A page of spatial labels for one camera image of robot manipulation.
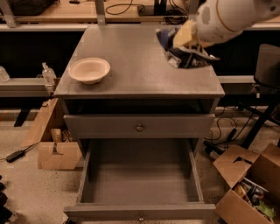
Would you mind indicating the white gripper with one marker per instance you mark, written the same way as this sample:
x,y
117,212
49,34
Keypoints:
x,y
210,22

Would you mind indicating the blue chip bag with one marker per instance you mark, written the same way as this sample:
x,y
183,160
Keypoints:
x,y
184,57

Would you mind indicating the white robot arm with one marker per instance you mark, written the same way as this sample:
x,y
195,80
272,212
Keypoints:
x,y
261,10

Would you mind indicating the grey wooden drawer cabinet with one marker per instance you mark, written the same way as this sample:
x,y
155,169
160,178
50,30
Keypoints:
x,y
140,81

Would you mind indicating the closed grey top drawer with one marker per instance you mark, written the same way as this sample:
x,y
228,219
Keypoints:
x,y
138,126

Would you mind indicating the open grey middle drawer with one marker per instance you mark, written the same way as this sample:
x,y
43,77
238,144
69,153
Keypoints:
x,y
139,180

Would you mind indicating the black stool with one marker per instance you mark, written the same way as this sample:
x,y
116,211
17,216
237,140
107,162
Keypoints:
x,y
267,75

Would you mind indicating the white paper bowl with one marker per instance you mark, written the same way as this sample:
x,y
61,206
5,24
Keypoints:
x,y
89,70

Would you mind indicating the clear plastic bottle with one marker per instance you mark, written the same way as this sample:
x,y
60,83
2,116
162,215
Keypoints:
x,y
48,73

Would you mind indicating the cardboard box on right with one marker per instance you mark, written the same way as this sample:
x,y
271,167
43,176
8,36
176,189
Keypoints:
x,y
254,186

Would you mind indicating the cardboard box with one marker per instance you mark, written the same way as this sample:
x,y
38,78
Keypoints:
x,y
49,134
254,186

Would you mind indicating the cardboard box on left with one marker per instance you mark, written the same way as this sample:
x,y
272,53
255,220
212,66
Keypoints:
x,y
49,134

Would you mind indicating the black power adapter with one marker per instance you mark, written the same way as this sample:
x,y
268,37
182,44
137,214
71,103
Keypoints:
x,y
15,155

